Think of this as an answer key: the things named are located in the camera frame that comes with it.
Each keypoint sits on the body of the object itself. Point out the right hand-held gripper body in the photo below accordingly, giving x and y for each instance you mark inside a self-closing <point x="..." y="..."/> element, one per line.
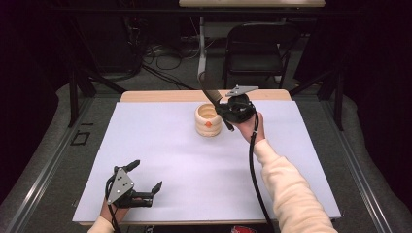
<point x="241" y="108"/>

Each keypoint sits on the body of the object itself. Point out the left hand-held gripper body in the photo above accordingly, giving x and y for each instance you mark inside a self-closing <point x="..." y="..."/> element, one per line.
<point x="120" y="187"/>

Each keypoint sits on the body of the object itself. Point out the cream ribbed cup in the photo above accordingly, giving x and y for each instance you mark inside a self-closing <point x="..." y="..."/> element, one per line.
<point x="207" y="126"/>

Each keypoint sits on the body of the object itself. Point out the black spatula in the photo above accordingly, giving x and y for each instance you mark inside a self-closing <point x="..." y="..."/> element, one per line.
<point x="209" y="85"/>

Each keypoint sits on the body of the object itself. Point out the person's right hand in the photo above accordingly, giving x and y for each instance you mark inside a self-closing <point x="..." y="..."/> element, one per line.
<point x="251" y="131"/>

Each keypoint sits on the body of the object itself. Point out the person's left hand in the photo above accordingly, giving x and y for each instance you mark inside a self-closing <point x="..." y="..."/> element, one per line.
<point x="113" y="214"/>

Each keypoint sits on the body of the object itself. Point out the white table mat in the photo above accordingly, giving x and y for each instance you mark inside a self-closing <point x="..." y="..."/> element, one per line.
<point x="168" y="161"/>

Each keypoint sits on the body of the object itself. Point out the black folding chair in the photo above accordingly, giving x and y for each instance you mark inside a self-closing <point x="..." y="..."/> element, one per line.
<point x="256" y="61"/>

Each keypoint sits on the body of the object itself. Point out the white table leg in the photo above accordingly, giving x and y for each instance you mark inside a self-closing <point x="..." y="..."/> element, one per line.
<point x="201" y="55"/>

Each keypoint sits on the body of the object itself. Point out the wooden table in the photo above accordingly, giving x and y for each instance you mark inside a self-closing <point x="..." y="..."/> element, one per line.
<point x="162" y="95"/>

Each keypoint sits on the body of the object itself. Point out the black metal stand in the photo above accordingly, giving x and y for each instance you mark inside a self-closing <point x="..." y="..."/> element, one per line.
<point x="74" y="97"/>
<point x="338" y="97"/>

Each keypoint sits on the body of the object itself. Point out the red printed clothing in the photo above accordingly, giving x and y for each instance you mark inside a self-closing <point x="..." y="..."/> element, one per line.
<point x="241" y="229"/>

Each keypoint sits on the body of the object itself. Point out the beige background table top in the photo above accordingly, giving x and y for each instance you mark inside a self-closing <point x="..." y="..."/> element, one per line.
<point x="252" y="3"/>

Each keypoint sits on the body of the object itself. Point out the grey metal floor rail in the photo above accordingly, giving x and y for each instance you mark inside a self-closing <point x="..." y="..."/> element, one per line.
<point x="356" y="168"/>
<point x="45" y="171"/>

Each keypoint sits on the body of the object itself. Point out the black horizontal frame bar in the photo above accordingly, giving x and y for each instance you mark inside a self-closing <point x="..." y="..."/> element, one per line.
<point x="129" y="10"/>

